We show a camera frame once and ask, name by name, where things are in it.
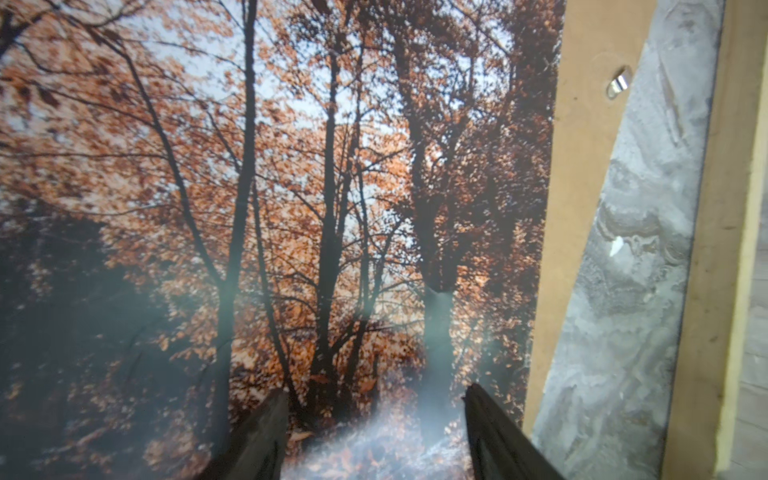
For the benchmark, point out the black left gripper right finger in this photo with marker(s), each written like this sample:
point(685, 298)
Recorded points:
point(497, 446)

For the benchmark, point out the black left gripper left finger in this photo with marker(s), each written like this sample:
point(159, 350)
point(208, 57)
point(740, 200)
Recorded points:
point(257, 448)

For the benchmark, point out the light wooden picture frame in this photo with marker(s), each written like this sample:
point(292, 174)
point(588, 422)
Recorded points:
point(702, 417)

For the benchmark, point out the autumn forest photo print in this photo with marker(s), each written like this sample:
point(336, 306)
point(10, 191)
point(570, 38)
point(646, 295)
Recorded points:
point(205, 201)

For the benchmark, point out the brown cardboard backing board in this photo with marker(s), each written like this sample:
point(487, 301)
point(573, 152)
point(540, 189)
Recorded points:
point(600, 38)

